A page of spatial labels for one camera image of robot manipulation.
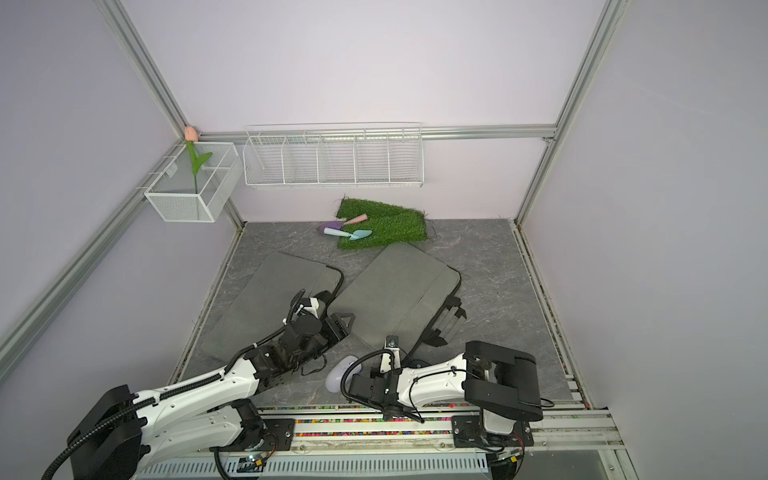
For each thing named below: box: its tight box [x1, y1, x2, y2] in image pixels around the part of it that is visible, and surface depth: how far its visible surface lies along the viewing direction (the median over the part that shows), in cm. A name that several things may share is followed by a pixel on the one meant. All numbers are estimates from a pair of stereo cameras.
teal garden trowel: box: [323, 227, 373, 240], surface depth 118 cm
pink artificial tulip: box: [184, 126, 213, 194], surface depth 92 cm
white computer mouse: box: [325, 355, 362, 393], surface depth 84 cm
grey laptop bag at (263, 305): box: [202, 252, 341, 363], surface depth 101 cm
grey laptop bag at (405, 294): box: [328, 242, 467, 358], surface depth 97 cm
